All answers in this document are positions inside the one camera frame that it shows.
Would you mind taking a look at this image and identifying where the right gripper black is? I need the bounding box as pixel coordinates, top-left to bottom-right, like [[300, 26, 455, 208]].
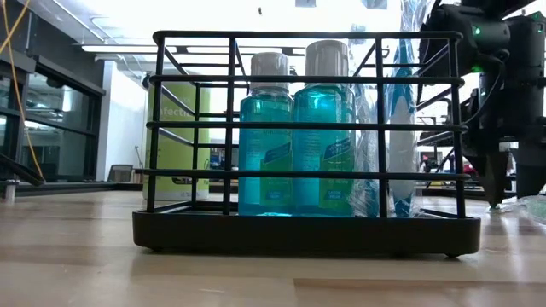
[[462, 74, 546, 210]]

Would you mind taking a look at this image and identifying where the teal mouthwash bottle white cap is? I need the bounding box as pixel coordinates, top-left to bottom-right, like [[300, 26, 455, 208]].
[[236, 51, 295, 217], [292, 38, 357, 217]]

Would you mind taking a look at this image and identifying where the green disinfectant wipes canister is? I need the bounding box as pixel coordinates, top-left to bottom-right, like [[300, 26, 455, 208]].
[[142, 70, 212, 202]]

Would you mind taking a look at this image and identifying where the grey chair back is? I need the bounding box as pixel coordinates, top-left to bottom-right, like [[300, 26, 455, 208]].
[[106, 164, 134, 183]]

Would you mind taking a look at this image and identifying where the black wire caddy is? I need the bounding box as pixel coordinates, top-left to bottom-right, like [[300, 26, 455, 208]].
[[131, 29, 482, 258]]

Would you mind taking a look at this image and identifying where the yellow extension cable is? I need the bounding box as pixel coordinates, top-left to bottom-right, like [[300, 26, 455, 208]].
[[0, 0, 47, 182]]

